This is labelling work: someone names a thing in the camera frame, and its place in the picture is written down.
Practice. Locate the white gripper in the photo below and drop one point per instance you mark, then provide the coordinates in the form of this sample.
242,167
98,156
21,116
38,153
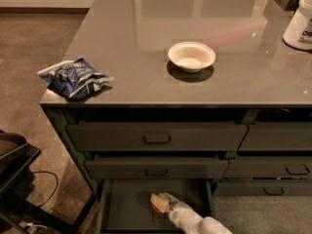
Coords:
176,209

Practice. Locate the red apple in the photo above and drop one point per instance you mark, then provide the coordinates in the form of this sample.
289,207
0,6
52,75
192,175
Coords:
160,208

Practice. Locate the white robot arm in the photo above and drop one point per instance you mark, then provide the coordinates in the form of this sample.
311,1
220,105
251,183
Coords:
203,225

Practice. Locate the open bottom left drawer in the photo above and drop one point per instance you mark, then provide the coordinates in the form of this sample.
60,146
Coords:
125,204

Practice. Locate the bottom right drawer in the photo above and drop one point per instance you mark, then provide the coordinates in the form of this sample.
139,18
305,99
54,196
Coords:
288,187

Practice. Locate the middle left drawer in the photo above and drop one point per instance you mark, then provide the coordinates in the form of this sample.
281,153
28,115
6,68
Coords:
156,167

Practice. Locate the middle right drawer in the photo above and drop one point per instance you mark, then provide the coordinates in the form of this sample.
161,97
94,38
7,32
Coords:
269,167

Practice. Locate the top left drawer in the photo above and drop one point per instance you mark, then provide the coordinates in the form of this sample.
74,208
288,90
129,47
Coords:
156,136

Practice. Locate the top right drawer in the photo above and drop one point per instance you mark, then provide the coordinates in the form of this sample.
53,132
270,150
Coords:
290,136

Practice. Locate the white paper bowl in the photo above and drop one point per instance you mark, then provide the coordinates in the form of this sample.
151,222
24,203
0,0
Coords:
191,56

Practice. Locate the blue chip bag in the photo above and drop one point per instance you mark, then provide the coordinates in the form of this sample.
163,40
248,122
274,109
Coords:
74,79

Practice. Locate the black cart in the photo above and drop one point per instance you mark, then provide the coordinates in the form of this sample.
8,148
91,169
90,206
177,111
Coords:
16,155

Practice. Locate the white plastic jar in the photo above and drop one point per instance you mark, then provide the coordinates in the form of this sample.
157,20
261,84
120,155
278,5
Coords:
299,31

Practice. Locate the dark cabinet frame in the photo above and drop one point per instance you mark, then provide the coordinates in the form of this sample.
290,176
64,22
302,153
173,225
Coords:
62,116

